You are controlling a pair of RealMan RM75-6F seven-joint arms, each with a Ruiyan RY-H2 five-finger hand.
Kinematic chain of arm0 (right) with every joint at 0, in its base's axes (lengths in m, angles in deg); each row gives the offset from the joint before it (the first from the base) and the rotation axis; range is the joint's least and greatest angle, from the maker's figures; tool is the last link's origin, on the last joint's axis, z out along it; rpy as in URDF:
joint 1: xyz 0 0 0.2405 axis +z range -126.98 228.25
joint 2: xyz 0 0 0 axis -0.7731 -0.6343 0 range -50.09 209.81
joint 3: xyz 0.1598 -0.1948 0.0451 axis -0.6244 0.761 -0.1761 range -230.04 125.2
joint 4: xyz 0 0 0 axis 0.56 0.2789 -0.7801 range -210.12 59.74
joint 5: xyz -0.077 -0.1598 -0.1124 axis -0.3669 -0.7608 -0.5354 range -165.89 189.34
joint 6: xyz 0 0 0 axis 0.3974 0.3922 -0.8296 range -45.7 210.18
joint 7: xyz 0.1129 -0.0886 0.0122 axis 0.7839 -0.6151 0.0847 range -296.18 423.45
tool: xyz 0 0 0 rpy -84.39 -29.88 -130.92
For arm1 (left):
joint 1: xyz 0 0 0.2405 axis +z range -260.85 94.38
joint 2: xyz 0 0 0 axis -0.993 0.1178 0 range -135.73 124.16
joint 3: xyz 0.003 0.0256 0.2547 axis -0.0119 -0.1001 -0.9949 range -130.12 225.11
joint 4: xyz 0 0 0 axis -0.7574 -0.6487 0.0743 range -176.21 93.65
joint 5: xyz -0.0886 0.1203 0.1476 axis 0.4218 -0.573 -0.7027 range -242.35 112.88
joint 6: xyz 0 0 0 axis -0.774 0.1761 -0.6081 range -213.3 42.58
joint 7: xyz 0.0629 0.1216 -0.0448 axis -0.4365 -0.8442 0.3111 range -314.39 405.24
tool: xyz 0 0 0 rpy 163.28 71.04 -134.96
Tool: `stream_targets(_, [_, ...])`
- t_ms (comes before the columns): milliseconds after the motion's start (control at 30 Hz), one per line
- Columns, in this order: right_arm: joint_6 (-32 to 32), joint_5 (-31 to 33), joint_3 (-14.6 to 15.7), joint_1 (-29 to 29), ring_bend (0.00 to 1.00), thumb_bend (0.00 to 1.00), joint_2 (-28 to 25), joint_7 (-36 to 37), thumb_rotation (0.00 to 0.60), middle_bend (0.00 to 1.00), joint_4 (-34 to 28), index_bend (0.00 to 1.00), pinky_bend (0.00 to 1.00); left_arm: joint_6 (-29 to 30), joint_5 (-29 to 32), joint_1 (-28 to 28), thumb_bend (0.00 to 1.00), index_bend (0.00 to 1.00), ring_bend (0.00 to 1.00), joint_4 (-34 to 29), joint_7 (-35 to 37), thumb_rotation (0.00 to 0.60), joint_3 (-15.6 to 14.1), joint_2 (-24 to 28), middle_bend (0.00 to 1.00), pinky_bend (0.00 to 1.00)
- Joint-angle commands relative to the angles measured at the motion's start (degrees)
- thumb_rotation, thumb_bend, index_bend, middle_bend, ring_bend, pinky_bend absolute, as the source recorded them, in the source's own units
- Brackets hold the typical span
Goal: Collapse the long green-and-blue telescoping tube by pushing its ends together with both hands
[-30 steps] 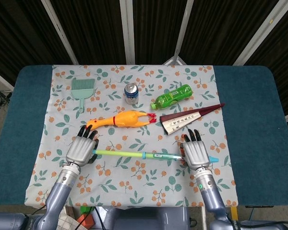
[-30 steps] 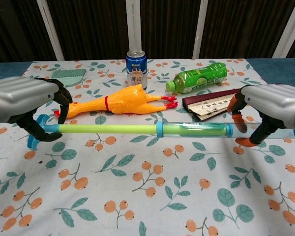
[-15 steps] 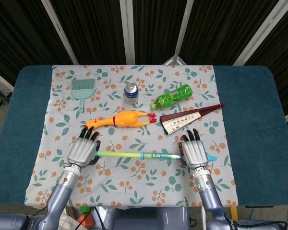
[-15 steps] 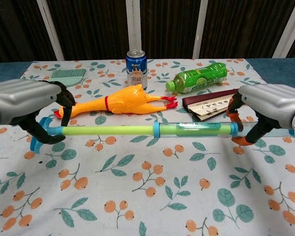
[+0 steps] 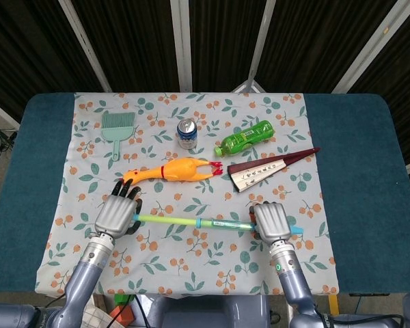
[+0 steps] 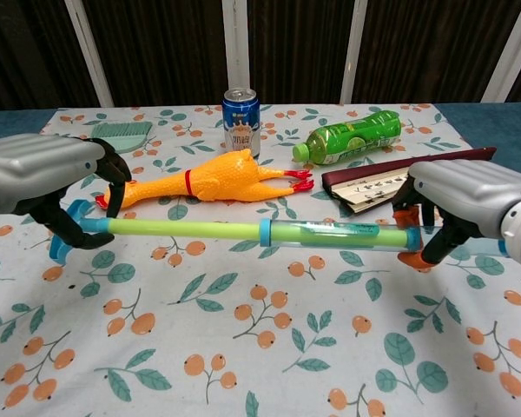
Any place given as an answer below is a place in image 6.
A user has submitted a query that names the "green plastic drink bottle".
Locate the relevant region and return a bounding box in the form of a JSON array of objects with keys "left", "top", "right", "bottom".
[{"left": 292, "top": 110, "right": 403, "bottom": 167}]

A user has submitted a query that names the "maroon folding paper fan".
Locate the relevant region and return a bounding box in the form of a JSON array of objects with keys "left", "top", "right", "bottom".
[{"left": 320, "top": 146, "right": 498, "bottom": 215}]

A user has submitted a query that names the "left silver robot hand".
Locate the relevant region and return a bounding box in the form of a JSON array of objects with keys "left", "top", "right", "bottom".
[{"left": 0, "top": 133, "right": 134, "bottom": 252}]

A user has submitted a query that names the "floral fruit print tablecloth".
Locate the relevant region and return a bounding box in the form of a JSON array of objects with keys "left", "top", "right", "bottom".
[{"left": 0, "top": 103, "right": 521, "bottom": 417}]

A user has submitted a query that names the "blue drink can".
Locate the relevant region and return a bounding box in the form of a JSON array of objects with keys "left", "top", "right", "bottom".
[{"left": 222, "top": 88, "right": 261, "bottom": 158}]

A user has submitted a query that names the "white frame post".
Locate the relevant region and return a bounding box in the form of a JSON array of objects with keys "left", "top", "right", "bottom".
[
  {"left": 339, "top": 0, "right": 369, "bottom": 104},
  {"left": 222, "top": 0, "right": 249, "bottom": 95},
  {"left": 64, "top": 0, "right": 115, "bottom": 108},
  {"left": 480, "top": 0, "right": 521, "bottom": 103}
]

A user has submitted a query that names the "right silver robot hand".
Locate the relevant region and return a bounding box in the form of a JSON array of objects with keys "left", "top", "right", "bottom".
[{"left": 390, "top": 159, "right": 521, "bottom": 267}]

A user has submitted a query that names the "yellow rubber chicken toy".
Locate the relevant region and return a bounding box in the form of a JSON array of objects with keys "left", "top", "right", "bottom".
[{"left": 95, "top": 148, "right": 314, "bottom": 213}]

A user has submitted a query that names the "green hand brush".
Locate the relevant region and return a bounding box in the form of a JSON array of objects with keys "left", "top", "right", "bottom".
[{"left": 89, "top": 121, "right": 154, "bottom": 153}]

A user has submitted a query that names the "light green plastic stick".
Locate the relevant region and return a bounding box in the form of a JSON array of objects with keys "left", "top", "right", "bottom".
[{"left": 49, "top": 198, "right": 422, "bottom": 267}]

